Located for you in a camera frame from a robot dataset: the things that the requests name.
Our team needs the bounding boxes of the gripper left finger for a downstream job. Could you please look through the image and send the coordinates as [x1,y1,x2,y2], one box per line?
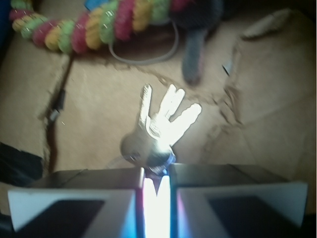
[7,168,145,238]

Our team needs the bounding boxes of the silver key bunch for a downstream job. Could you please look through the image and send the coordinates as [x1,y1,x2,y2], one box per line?
[106,84,202,176]

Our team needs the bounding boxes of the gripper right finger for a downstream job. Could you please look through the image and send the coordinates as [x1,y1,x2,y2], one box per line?
[169,163,308,238]

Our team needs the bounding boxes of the grey plush toy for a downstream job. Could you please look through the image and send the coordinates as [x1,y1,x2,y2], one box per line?
[169,0,224,85]

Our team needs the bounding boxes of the brown paper lined bin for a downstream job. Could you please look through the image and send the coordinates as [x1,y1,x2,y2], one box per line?
[0,0,317,213]

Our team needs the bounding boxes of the multicolour twisted rope toy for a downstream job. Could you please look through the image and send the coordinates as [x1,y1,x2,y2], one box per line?
[9,0,192,54]

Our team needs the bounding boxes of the blue rectangular block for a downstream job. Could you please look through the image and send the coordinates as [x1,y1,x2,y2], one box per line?
[84,0,109,11]

